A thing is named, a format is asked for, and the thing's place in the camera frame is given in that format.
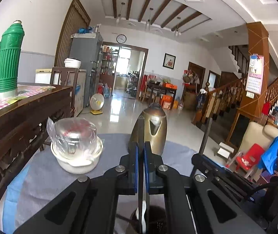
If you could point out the pink checkered table mat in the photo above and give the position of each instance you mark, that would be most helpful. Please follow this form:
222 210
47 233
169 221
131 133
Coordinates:
21 92

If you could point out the dark dining table far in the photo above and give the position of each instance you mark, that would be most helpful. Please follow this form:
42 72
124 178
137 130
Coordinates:
161 88

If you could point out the white rice cooker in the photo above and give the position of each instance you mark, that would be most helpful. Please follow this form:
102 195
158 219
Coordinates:
72 63

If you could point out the wooden stair railing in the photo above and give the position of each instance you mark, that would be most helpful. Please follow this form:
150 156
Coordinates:
222 99

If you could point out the blue cloth garment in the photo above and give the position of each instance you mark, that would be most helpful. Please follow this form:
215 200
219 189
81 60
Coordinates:
268 158

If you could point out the white chest freezer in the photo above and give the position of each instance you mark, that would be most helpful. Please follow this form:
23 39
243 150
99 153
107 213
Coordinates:
71 78

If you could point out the grey refrigerator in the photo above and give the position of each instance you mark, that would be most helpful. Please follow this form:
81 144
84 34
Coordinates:
87 49

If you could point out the dark wooden sideboard table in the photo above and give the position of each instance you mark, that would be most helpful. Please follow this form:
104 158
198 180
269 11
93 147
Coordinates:
23 129

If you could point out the dark chopstick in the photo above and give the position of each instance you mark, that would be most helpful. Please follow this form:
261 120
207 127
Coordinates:
140 170

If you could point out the white ceramic bowl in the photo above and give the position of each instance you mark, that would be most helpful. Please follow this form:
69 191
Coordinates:
80 162

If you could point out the beige armchair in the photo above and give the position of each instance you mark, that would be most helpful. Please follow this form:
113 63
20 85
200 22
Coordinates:
258 134

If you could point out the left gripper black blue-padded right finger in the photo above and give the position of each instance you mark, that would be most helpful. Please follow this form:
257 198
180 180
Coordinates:
194 204

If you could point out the red plastic child chair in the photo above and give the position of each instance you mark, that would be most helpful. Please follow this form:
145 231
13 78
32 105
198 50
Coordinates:
249 160

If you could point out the round wall clock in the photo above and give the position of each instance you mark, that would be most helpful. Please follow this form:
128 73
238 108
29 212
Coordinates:
121 39

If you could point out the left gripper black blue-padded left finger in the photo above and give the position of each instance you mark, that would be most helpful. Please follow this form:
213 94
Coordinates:
88 205

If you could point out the framed flower picture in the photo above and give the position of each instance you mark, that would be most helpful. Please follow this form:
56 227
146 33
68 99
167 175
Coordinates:
169 61

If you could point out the small round fan heater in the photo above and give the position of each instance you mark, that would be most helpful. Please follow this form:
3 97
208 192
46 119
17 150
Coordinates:
96 103

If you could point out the white spoon in cup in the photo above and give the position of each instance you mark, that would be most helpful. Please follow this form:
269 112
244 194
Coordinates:
143 221

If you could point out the bronze electric kettle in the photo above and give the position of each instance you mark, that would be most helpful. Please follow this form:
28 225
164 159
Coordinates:
155 127

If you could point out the blue table cloth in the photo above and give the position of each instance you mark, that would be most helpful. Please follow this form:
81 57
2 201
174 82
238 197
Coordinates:
11 199

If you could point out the wall calendar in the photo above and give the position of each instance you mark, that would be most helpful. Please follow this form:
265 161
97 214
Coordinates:
255 74

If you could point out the grey table cloth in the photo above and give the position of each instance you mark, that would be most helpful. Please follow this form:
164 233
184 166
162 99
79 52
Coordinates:
46 179

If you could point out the green thermos jug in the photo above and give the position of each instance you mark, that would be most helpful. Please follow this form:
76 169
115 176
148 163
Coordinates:
10 50

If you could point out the dark grey utensil holder cup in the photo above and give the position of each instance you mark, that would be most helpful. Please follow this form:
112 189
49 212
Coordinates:
156 221

